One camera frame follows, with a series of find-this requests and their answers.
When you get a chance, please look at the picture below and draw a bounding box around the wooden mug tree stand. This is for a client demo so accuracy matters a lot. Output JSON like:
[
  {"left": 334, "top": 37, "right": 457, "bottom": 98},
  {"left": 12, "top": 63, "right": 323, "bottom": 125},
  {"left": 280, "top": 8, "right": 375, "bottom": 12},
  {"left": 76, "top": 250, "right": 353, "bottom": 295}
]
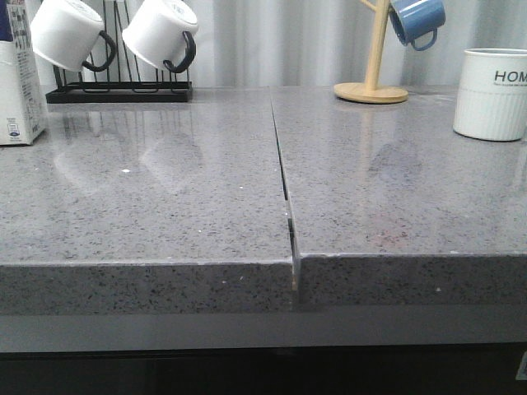
[{"left": 333, "top": 1, "right": 408, "bottom": 105}]

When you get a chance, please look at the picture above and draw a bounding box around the white blue milk carton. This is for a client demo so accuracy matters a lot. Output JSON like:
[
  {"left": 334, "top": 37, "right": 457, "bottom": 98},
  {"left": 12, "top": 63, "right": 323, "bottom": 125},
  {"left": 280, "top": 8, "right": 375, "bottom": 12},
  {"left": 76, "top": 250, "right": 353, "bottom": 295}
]
[{"left": 1, "top": 1, "right": 47, "bottom": 146}]

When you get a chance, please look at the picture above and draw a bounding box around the black wire mug rack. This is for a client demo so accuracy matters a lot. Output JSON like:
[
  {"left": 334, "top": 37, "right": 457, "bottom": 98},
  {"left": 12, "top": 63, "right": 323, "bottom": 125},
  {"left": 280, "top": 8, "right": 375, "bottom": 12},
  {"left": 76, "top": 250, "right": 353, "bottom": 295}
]
[{"left": 45, "top": 1, "right": 192, "bottom": 104}]

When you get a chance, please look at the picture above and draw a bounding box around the white mug black handle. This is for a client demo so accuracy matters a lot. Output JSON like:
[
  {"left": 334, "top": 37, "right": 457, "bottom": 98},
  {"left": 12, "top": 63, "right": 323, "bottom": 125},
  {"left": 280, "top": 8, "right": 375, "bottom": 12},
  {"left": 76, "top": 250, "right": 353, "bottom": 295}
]
[
  {"left": 122, "top": 0, "right": 198, "bottom": 74},
  {"left": 30, "top": 0, "right": 116, "bottom": 72}
]

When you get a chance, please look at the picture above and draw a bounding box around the white mug black handle right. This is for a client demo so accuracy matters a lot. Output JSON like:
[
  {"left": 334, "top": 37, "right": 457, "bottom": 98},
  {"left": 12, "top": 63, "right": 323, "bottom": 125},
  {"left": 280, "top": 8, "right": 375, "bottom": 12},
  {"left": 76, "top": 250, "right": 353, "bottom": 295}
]
[{"left": 122, "top": 0, "right": 198, "bottom": 74}]

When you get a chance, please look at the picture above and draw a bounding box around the blue enamel mug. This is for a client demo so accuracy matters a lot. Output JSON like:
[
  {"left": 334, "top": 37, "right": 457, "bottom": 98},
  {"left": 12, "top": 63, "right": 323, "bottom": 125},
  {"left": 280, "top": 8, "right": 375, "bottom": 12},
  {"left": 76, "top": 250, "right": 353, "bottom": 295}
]
[{"left": 389, "top": 0, "right": 446, "bottom": 51}]

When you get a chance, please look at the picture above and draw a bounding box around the white HOME cup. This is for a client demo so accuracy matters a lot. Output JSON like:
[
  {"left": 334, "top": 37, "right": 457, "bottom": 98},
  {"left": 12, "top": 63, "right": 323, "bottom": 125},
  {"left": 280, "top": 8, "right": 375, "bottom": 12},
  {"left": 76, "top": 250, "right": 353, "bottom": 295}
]
[{"left": 453, "top": 48, "right": 526, "bottom": 142}]

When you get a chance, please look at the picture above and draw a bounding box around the white mug black handle left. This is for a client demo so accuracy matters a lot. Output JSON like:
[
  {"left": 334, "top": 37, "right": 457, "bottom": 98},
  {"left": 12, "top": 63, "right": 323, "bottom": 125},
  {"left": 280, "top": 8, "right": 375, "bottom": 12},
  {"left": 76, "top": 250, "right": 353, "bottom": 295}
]
[{"left": 30, "top": 0, "right": 116, "bottom": 72}]

